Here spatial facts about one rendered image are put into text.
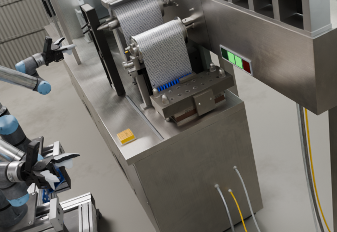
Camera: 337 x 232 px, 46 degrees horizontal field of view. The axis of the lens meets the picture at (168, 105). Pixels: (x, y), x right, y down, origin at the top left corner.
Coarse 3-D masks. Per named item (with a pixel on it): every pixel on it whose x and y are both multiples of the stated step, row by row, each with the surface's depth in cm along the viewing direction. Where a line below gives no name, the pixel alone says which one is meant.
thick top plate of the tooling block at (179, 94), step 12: (204, 72) 208; (216, 72) 205; (180, 84) 204; (192, 84) 201; (204, 84) 199; (216, 84) 197; (228, 84) 200; (168, 96) 197; (180, 96) 195; (192, 96) 194; (156, 108) 200; (168, 108) 191; (180, 108) 194
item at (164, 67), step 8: (176, 48) 202; (184, 48) 204; (160, 56) 200; (168, 56) 202; (176, 56) 204; (184, 56) 206; (144, 64) 199; (152, 64) 200; (160, 64) 202; (168, 64) 204; (176, 64) 206; (184, 64) 208; (152, 72) 202; (160, 72) 204; (168, 72) 206; (176, 72) 208; (184, 72) 210; (192, 72) 212; (152, 80) 204; (160, 80) 206; (168, 80) 208; (152, 88) 206
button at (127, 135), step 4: (120, 132) 201; (124, 132) 200; (128, 132) 199; (120, 136) 198; (124, 136) 197; (128, 136) 196; (132, 136) 197; (120, 140) 196; (124, 140) 196; (128, 140) 197
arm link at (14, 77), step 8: (0, 72) 204; (8, 72) 207; (16, 72) 211; (0, 80) 208; (8, 80) 209; (16, 80) 211; (24, 80) 213; (32, 80) 216; (40, 80) 220; (32, 88) 218; (40, 88) 218; (48, 88) 221
